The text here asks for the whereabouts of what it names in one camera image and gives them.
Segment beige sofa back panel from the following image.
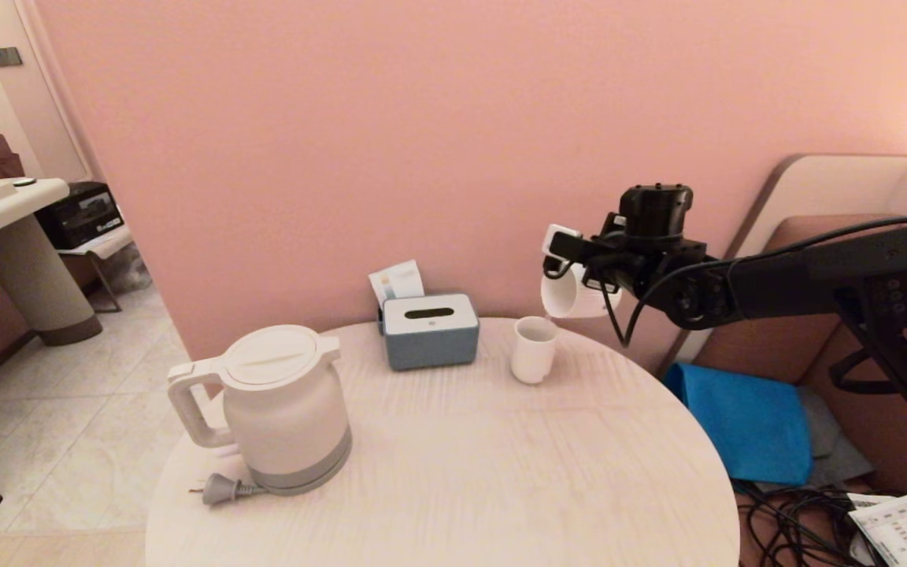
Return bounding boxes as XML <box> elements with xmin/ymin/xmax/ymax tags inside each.
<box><xmin>658</xmin><ymin>154</ymin><xmax>907</xmax><ymax>371</ymax></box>

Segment white ribbed mug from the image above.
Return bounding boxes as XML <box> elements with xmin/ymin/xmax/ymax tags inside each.
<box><xmin>540</xmin><ymin>264</ymin><xmax>621</xmax><ymax>320</ymax></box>

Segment clear plastic bag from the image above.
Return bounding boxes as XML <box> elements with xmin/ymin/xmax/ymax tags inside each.
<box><xmin>103</xmin><ymin>243</ymin><xmax>154</xmax><ymax>294</ymax></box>

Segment black right camera cable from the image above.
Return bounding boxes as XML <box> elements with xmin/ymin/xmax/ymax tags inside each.
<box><xmin>544</xmin><ymin>214</ymin><xmax>907</xmax><ymax>349</ymax></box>

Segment white handleless cup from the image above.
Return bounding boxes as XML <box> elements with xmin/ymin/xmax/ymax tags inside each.
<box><xmin>511</xmin><ymin>316</ymin><xmax>560</xmax><ymax>385</ymax></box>

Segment white paper packets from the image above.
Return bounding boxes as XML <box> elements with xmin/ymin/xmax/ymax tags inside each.
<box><xmin>368</xmin><ymin>260</ymin><xmax>426</xmax><ymax>306</ymax></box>

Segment white pedestal counter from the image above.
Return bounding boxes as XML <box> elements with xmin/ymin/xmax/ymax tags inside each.
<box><xmin>0</xmin><ymin>179</ymin><xmax>102</xmax><ymax>347</ymax></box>

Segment black tangled cables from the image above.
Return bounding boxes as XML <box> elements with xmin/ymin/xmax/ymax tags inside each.
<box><xmin>735</xmin><ymin>482</ymin><xmax>907</xmax><ymax>567</ymax></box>

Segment grey round kettle base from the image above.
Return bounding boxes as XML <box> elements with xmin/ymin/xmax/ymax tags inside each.
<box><xmin>253</xmin><ymin>457</ymin><xmax>354</xmax><ymax>496</ymax></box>

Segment brown upholstered sofa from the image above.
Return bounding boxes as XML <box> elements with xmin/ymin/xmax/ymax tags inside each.
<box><xmin>694</xmin><ymin>214</ymin><xmax>907</xmax><ymax>567</ymax></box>

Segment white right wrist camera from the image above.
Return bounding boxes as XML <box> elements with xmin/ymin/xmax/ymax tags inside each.
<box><xmin>542</xmin><ymin>224</ymin><xmax>585</xmax><ymax>278</ymax></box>

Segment grey folded cloth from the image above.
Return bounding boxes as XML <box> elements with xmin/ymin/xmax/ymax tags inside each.
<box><xmin>796</xmin><ymin>384</ymin><xmax>873</xmax><ymax>491</ymax></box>

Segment small white stool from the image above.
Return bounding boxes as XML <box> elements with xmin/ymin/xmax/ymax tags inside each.
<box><xmin>58</xmin><ymin>228</ymin><xmax>133</xmax><ymax>314</ymax></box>

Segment white electric kettle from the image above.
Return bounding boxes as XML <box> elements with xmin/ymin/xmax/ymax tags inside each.
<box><xmin>167</xmin><ymin>325</ymin><xmax>354</xmax><ymax>491</ymax></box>

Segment blue-grey tissue box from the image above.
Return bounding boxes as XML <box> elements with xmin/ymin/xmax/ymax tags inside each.
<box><xmin>380</xmin><ymin>294</ymin><xmax>480</xmax><ymax>371</ymax></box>

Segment blue folded cloth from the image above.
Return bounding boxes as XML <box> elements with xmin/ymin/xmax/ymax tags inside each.
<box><xmin>662</xmin><ymin>362</ymin><xmax>811</xmax><ymax>486</ymax></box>

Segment printed paper sheet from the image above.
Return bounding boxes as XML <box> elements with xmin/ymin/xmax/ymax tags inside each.
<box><xmin>847</xmin><ymin>492</ymin><xmax>907</xmax><ymax>567</ymax></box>

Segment black box appliance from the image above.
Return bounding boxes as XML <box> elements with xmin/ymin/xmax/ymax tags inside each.
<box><xmin>35</xmin><ymin>183</ymin><xmax>124</xmax><ymax>251</ymax></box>

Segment grey power plug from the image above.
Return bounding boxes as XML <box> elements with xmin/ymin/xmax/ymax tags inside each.
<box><xmin>190</xmin><ymin>472</ymin><xmax>265</xmax><ymax>506</ymax></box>

